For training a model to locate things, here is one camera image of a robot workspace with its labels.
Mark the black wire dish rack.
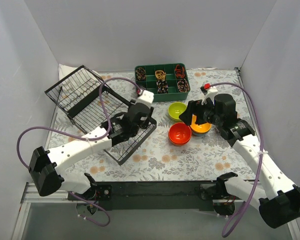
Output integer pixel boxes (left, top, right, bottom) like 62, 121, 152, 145
45, 65, 157, 165

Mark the orange black rolled band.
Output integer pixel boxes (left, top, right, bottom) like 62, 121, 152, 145
174, 64, 187, 79

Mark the white cloth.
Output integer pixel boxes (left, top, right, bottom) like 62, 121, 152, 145
58, 64, 100, 85

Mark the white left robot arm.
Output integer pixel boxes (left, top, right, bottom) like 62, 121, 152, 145
28, 102, 154, 200

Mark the black base bar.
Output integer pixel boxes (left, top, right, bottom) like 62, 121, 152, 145
67, 179, 246, 212

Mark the yellow orange bowl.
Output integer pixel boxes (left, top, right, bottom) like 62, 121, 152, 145
190, 115, 212, 133

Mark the aluminium frame rail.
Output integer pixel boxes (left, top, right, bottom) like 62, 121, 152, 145
11, 181, 300, 240

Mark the blue bowl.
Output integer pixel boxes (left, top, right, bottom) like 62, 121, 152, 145
192, 131, 208, 137

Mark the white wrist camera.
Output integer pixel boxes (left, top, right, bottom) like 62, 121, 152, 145
200, 83, 218, 105
136, 89, 154, 105

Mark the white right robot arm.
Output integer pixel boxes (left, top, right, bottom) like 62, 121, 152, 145
179, 93, 300, 229

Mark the floral patterned table mat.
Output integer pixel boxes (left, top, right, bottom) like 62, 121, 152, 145
52, 69, 255, 182

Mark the green compartment tray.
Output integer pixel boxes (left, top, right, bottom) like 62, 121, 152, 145
134, 63, 191, 102

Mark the red orange bowl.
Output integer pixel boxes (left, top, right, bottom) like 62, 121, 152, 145
168, 122, 192, 143

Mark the pink floral rolled band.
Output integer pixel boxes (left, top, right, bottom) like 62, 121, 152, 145
177, 78, 190, 93

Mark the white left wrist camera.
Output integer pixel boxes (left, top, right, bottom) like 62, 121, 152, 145
136, 89, 154, 105

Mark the yellow rolled band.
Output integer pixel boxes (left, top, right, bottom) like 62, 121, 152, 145
154, 70, 166, 80

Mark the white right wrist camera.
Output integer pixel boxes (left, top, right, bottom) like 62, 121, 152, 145
200, 83, 218, 105

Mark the lime green bowl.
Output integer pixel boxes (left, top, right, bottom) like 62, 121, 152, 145
168, 102, 187, 122

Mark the brown spotted rolled band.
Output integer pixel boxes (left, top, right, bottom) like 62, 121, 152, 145
135, 67, 146, 82

